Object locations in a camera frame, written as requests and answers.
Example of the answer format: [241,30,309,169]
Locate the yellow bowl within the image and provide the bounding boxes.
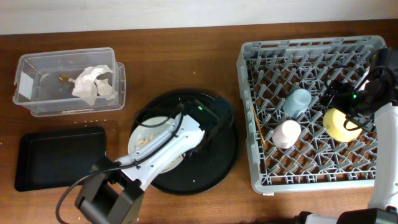
[323,108,363,142]

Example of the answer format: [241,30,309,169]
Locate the wooden chopstick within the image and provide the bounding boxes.
[252,105,265,147]

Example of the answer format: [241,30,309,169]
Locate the blue cup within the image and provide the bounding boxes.
[282,89,312,118]

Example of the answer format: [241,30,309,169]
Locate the grey dishwasher rack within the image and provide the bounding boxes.
[236,35,386,195]

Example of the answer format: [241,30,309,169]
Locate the food scraps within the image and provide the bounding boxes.
[137,134,157,148]

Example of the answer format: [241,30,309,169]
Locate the pink cup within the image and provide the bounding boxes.
[271,120,301,149]

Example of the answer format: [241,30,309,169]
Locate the grey plate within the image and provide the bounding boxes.
[128,116,183,174]

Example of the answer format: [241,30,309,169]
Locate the white tissue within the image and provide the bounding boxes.
[72,65,118,106]

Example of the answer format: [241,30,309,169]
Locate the brown snack wrapper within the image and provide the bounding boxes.
[59,74,75,83]

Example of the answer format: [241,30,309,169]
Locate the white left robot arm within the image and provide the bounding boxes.
[75,98,233,223]

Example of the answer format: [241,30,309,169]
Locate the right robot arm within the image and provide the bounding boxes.
[295,47,397,224]

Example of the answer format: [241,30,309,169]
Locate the clear plastic waste bin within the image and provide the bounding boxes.
[13,47,126,117]

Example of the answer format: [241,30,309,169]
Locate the round black serving tray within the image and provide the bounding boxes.
[136,90,239,195]

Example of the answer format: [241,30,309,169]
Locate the black rectangular tray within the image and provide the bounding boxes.
[14,126,106,192]

